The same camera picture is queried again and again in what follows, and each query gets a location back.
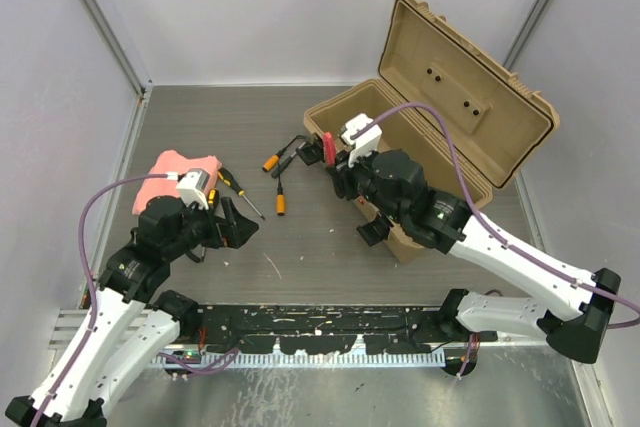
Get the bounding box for yellow black screwdriver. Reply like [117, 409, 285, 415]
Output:
[218, 167, 265, 220]
[207, 189, 220, 210]

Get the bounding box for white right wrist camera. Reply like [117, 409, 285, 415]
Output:
[340, 113, 382, 167]

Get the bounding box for tan plastic tool case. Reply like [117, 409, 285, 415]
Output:
[302, 0, 561, 265]

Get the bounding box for black red pliers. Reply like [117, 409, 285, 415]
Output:
[322, 132, 336, 167]

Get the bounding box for orange short screwdriver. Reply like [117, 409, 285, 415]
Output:
[262, 135, 307, 172]

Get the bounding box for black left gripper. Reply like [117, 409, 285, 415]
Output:
[165, 195, 258, 259]

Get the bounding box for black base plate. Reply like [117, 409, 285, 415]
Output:
[178, 304, 470, 355]

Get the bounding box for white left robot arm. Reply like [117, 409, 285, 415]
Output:
[5, 196, 259, 426]

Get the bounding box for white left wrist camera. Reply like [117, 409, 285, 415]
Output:
[176, 168, 210, 210]

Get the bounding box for pink folded cloth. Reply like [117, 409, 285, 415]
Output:
[132, 150, 222, 215]

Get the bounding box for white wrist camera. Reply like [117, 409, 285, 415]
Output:
[176, 168, 210, 210]
[340, 113, 382, 167]

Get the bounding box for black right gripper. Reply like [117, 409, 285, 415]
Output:
[328, 140, 405, 223]

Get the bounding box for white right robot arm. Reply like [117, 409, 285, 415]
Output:
[326, 150, 621, 364]

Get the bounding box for orange stubby screwdriver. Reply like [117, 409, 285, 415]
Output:
[276, 181, 286, 216]

